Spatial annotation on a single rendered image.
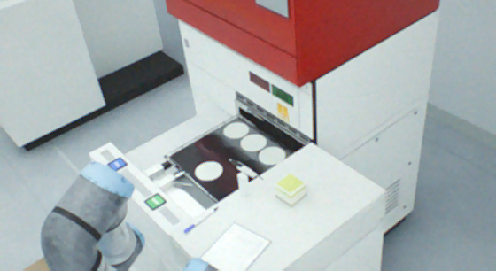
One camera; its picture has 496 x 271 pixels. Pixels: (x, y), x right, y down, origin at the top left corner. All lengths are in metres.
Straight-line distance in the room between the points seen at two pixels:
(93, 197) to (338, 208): 0.88
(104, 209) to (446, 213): 2.27
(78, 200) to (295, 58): 0.90
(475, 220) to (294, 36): 1.74
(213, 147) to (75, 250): 1.09
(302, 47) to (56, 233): 0.98
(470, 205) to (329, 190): 1.49
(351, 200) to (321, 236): 0.18
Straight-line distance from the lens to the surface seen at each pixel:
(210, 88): 2.51
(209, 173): 2.07
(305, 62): 1.84
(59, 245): 1.19
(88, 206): 1.20
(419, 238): 3.04
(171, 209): 1.88
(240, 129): 2.24
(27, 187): 3.71
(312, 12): 1.78
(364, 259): 2.03
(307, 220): 1.78
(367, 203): 1.84
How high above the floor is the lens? 2.29
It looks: 39 degrees down
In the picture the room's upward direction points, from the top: 7 degrees counter-clockwise
